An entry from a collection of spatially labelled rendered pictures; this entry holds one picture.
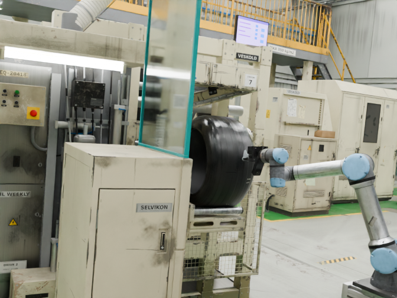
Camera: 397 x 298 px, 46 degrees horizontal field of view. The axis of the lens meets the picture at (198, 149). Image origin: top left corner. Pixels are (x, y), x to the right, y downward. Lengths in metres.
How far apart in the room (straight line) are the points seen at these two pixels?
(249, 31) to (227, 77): 3.85
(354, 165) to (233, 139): 0.75
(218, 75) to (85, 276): 1.67
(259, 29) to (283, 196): 2.57
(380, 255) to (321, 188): 5.60
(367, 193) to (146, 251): 1.01
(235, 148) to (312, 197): 5.12
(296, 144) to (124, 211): 5.68
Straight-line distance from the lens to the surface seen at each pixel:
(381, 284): 2.39
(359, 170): 2.19
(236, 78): 3.10
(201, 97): 3.13
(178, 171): 1.85
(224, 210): 2.75
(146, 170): 1.79
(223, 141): 2.59
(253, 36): 6.94
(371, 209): 2.22
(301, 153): 7.32
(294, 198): 7.36
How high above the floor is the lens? 1.44
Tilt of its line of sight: 4 degrees down
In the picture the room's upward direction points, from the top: 5 degrees clockwise
